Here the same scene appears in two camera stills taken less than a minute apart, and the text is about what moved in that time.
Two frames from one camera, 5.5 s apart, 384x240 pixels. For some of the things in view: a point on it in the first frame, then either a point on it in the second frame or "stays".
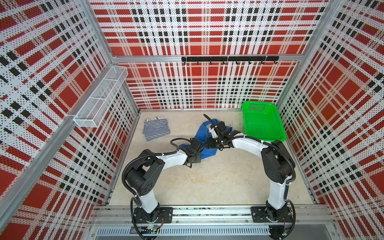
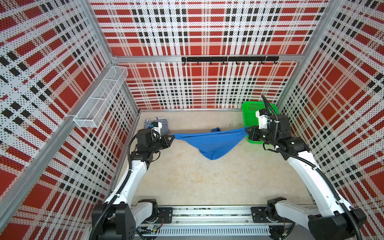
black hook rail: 231,58 stays
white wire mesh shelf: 93,112 stays
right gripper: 210,144 to 252,136
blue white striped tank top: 155,128 stays
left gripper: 198,159 to 166,143
